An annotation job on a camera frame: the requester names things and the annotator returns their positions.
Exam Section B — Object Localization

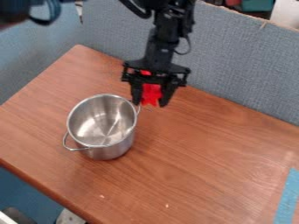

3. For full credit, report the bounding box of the blue tape strip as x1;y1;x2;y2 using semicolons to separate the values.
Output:
273;168;299;224

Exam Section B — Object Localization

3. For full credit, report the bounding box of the blue fabric partition wall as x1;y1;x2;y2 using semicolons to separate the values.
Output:
0;0;299;126

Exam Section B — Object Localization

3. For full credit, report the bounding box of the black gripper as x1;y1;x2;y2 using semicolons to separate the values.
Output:
121;59;191;107

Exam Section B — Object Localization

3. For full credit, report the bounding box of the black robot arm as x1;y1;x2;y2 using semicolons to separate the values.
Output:
119;0;195;107

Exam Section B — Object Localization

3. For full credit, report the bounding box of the metal pot with handles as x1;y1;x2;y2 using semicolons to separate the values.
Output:
61;94;141;160

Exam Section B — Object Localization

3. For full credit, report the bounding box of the red block object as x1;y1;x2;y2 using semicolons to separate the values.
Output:
141;83;163;107

